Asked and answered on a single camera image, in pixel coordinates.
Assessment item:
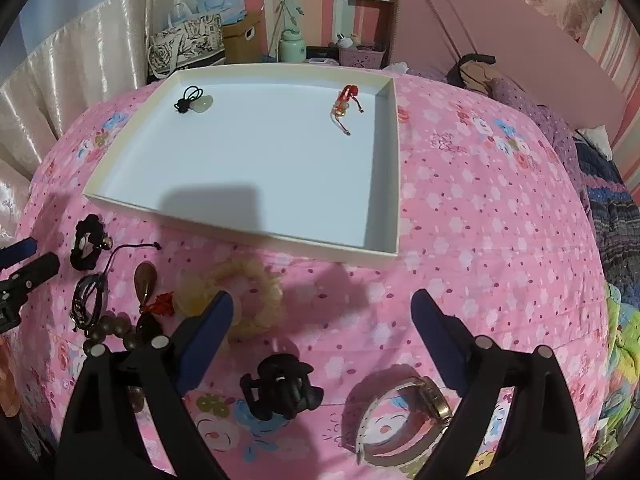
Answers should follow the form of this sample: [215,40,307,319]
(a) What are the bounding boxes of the black hair claw clip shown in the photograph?
[240,353,323,421]

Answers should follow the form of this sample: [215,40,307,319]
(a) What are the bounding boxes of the green cartoon blanket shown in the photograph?
[585,285,640,466]

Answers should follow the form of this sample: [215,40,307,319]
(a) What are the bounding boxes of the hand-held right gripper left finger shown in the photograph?
[57,290,236,480]

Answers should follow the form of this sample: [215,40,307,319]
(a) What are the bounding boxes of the red knot charm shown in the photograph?
[150,291,176,317]

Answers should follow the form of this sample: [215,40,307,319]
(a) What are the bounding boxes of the gold wristwatch with white strap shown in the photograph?
[352,376,453,465]

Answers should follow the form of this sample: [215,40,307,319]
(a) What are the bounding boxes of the brown cardboard box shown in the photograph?
[222,12,263,66]

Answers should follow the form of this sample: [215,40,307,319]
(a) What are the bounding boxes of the pink padded headboard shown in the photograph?
[390,0,628,126]

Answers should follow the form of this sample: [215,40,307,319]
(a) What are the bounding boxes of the black scrunchie with bell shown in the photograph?
[70,214,113,272]

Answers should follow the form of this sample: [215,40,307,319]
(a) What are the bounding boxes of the floral print tote bag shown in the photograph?
[147,12,226,81]

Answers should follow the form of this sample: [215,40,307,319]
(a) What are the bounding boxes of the cream yellow scrunchie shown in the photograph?
[175,257,287,341]

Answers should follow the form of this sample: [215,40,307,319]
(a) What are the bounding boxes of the mint green bottle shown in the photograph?
[278,27,308,64]

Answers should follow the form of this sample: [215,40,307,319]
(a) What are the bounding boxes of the tan bag with black handle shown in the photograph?
[446,52,497,96]

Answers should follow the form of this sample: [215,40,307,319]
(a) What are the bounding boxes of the brown wooden bead bracelet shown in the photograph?
[82,261,166,413]

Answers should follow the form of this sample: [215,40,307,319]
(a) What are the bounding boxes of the jade pendant with black cord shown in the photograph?
[174,85,215,113]

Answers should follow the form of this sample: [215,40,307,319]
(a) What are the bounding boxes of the white cloth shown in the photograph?
[580,127,613,156]

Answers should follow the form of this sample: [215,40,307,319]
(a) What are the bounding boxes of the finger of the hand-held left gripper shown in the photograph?
[0,252,61,333]
[0,238,39,268]

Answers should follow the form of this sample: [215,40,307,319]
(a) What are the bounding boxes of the red cord bracelet gold beads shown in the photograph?
[330,85,365,137]

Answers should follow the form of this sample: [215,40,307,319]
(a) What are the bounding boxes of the purple dotted pillow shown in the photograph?
[487,77,583,181]

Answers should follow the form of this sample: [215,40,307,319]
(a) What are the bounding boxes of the light blue paper bag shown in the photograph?
[195,0,248,23]

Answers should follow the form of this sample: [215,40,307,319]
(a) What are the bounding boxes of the dark blue patterned blanket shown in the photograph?
[572,135,640,286]

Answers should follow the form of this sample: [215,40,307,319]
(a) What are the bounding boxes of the cream satin curtain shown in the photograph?
[0,0,201,241]

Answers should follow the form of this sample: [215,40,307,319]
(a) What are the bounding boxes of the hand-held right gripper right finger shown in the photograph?
[410,289,586,480]

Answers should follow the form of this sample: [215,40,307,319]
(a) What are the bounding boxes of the purple plastic basket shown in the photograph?
[339,42,387,68]

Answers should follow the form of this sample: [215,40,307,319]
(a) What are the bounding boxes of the black leather cord bracelet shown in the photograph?
[71,241,163,333]

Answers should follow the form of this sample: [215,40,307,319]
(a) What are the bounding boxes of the white shallow tray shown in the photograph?
[82,62,401,268]

